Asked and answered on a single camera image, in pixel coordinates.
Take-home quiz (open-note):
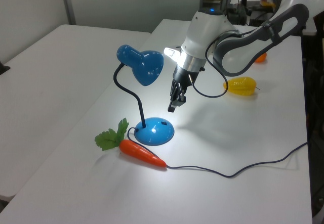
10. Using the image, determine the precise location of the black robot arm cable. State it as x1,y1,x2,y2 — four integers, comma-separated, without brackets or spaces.
188,30,255,99

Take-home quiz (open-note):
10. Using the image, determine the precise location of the blue desk lamp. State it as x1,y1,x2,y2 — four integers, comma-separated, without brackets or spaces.
113,44,175,147

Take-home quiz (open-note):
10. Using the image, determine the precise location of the orange toy carrot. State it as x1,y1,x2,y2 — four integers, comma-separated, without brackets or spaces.
94,117,168,170

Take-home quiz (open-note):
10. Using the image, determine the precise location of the black lamp power cable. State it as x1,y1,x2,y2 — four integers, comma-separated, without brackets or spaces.
126,126,308,179

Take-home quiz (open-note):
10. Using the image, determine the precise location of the orange toy fruit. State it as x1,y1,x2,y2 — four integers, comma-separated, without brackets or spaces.
254,52,268,64

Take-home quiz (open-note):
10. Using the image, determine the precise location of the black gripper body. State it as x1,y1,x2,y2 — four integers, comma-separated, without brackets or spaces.
173,65,204,86

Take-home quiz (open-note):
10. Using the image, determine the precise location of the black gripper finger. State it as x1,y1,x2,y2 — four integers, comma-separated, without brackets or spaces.
177,82,188,108
167,80,182,114

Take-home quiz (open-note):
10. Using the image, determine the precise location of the yellow toy starfruit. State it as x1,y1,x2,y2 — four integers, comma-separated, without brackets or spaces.
223,76,261,97

